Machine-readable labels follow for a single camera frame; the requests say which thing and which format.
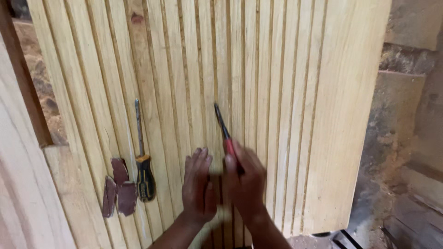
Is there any person's right hand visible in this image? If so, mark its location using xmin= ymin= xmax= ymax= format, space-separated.
xmin=223 ymin=140 xmax=267 ymax=216

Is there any person's left hand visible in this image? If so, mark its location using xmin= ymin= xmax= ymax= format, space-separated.
xmin=181 ymin=147 xmax=218 ymax=225

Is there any red handled chisel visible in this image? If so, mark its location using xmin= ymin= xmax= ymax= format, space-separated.
xmin=213 ymin=102 xmax=245 ymax=175

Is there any black and yellow screwdriver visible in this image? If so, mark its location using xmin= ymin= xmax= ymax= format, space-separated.
xmin=134 ymin=98 xmax=156 ymax=203

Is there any reddish brown sandpaper piece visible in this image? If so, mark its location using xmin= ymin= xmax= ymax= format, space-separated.
xmin=102 ymin=175 xmax=117 ymax=218
xmin=110 ymin=158 xmax=129 ymax=186
xmin=117 ymin=181 xmax=138 ymax=217

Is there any grooved pale wooden panel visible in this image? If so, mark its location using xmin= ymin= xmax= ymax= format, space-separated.
xmin=27 ymin=0 xmax=392 ymax=249

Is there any pale wooden plank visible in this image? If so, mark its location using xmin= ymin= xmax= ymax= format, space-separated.
xmin=0 ymin=34 xmax=77 ymax=249

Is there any dark brown wooden beam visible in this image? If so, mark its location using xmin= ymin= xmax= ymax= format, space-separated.
xmin=0 ymin=0 xmax=54 ymax=149

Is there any stack of rough wooden boards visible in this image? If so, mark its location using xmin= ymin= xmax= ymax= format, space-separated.
xmin=379 ymin=0 xmax=443 ymax=249

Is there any black metal frame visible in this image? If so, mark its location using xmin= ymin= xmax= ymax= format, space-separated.
xmin=311 ymin=230 xmax=364 ymax=249

